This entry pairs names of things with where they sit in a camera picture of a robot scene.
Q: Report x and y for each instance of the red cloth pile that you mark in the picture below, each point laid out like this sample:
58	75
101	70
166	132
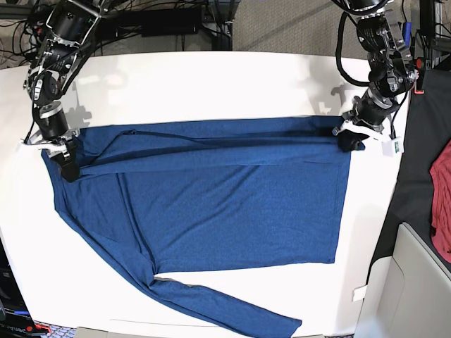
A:
440	223

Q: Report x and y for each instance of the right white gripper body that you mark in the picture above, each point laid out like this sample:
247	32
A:
60	146

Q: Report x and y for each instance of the beige plastic bin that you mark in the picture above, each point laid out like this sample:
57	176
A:
408	293

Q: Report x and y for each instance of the blue handled tool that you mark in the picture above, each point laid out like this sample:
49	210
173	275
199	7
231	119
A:
407	33

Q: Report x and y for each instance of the orange clamp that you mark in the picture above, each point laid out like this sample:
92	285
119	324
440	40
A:
420	70

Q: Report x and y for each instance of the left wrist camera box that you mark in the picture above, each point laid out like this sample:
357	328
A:
393	147

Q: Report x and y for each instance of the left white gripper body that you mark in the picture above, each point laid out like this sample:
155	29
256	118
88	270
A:
354	124

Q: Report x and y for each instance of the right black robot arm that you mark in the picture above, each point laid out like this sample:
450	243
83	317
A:
68	43

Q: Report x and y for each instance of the blue long-sleeve T-shirt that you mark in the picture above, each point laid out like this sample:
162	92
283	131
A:
207	196

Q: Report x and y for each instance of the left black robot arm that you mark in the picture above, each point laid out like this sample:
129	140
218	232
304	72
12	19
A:
392	73

